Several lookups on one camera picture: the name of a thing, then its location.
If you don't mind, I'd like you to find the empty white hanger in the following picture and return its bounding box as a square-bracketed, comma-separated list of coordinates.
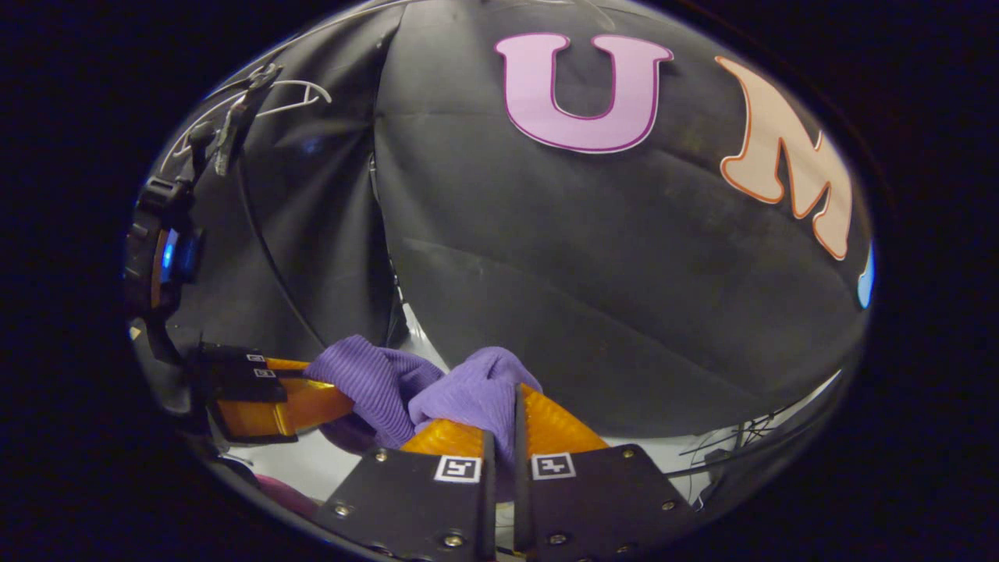
[178, 78, 333, 182]

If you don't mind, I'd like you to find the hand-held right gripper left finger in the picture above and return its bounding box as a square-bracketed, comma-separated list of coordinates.
[318, 420, 498, 562]

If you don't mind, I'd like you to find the purple knit jacket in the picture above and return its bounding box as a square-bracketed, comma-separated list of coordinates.
[303, 334, 545, 504]

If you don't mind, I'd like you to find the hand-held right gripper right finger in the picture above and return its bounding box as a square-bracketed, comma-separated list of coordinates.
[511, 382, 697, 562]

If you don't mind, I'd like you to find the dark pink cloth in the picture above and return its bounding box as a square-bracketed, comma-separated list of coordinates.
[251, 472, 321, 522]

